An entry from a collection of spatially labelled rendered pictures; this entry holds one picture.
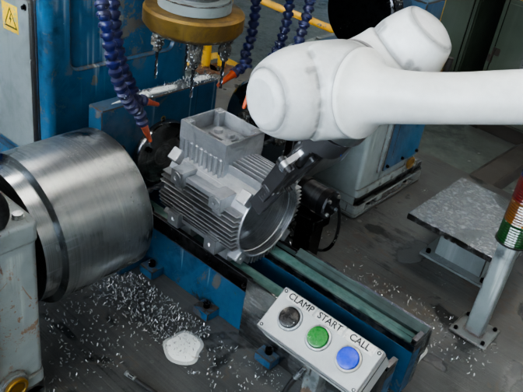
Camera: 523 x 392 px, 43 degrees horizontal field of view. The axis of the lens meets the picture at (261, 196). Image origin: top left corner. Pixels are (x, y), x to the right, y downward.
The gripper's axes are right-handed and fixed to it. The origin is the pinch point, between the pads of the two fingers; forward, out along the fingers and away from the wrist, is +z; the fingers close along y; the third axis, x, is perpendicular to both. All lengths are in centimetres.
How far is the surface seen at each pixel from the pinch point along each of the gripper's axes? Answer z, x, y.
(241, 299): 20.3, 10.6, 1.1
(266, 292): 12.3, 12.5, 1.8
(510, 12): 70, -52, -319
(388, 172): 23, 3, -64
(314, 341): -9.1, 23.0, 17.6
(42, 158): 5.3, -21.9, 28.2
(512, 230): -12.4, 29.0, -33.1
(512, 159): 113, 18, -292
